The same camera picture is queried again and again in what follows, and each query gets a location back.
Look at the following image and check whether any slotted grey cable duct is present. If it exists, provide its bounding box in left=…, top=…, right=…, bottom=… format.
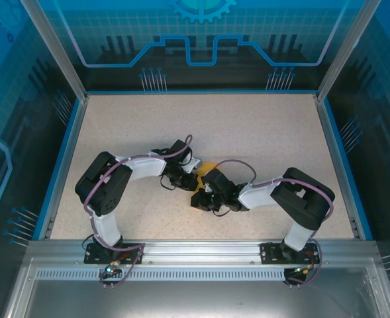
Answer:
left=34, top=268, right=295, bottom=282

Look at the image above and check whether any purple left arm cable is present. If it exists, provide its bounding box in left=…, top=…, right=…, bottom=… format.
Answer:
left=81, top=134, right=195, bottom=290

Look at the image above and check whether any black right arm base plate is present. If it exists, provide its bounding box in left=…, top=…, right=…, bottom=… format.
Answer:
left=260, top=241, right=321, bottom=266

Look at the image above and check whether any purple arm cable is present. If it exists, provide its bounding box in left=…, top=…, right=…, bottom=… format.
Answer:
left=214, top=160, right=335, bottom=290
left=81, top=134, right=195, bottom=290

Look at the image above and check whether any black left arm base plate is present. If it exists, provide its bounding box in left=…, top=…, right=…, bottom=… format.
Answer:
left=83, top=241, right=146, bottom=266

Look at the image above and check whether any long aluminium mounting rail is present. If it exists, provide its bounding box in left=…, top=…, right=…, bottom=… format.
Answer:
left=25, top=238, right=379, bottom=266

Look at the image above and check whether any thin black left gripper wire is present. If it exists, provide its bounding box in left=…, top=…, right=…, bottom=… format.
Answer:
left=160, top=174, right=176, bottom=191

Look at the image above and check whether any aluminium side rail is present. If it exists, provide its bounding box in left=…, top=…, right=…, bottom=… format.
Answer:
left=313, top=94, right=364, bottom=241
left=37, top=95, right=90, bottom=241

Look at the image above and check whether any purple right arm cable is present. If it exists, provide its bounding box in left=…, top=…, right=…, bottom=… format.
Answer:
left=214, top=160, right=335, bottom=290

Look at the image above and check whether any aluminium frame post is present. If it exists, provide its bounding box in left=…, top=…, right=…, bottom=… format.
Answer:
left=315, top=0, right=383, bottom=104
left=18, top=0, right=90, bottom=104

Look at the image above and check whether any small connector with green light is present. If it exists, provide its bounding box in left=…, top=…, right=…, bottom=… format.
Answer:
left=103, top=261, right=122, bottom=278
left=292, top=264, right=317, bottom=276

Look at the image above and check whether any grey metal sheet panel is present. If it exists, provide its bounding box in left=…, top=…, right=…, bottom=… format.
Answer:
left=1, top=258, right=390, bottom=318

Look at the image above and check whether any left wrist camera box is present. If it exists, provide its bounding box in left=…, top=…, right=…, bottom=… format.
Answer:
left=185, top=158, right=203, bottom=174

